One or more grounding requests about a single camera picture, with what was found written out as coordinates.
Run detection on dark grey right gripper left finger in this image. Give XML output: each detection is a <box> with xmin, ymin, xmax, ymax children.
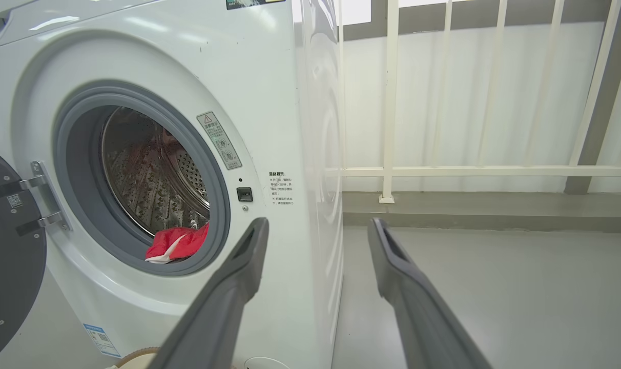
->
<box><xmin>148</xmin><ymin>217</ymin><xmax>270</xmax><ymax>369</ymax></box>

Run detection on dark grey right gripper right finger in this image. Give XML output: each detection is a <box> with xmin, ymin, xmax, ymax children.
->
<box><xmin>367</xmin><ymin>218</ymin><xmax>491</xmax><ymax>369</ymax></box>

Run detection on red and white garment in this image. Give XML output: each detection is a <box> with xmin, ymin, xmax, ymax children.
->
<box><xmin>145</xmin><ymin>222</ymin><xmax>210</xmax><ymax>264</ymax></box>

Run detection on dark round washer door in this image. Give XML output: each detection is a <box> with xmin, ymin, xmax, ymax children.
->
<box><xmin>0</xmin><ymin>142</ymin><xmax>47</xmax><ymax>367</ymax></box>

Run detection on cream perforated laundry basket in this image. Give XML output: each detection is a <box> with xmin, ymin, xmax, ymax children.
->
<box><xmin>117</xmin><ymin>347</ymin><xmax>160</xmax><ymax>369</ymax></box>

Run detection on steel perforated washer drum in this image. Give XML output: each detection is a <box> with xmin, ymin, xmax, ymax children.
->
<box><xmin>101</xmin><ymin>106</ymin><xmax>210</xmax><ymax>239</ymax></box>

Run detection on grey rubber door gasket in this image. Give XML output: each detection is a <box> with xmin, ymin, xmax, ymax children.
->
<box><xmin>53</xmin><ymin>85</ymin><xmax>232</xmax><ymax>277</ymax></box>

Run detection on white front-load washing machine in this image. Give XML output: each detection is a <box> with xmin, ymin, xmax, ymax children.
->
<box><xmin>0</xmin><ymin>0</ymin><xmax>344</xmax><ymax>369</ymax></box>

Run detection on metal door hinge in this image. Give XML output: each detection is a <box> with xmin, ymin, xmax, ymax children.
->
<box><xmin>0</xmin><ymin>160</ymin><xmax>71</xmax><ymax>236</ymax></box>

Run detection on round white filter cover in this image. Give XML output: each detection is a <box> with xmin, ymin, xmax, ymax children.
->
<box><xmin>244</xmin><ymin>357</ymin><xmax>291</xmax><ymax>369</ymax></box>

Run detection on blue energy label sticker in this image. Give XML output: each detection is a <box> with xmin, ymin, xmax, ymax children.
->
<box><xmin>82</xmin><ymin>323</ymin><xmax>122</xmax><ymax>358</ymax></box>

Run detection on grey warning sticker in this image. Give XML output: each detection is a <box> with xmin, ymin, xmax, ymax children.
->
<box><xmin>197</xmin><ymin>111</ymin><xmax>242</xmax><ymax>171</ymax></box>

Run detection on white metal railing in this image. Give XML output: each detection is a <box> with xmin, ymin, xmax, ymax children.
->
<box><xmin>336</xmin><ymin>0</ymin><xmax>621</xmax><ymax>204</ymax></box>

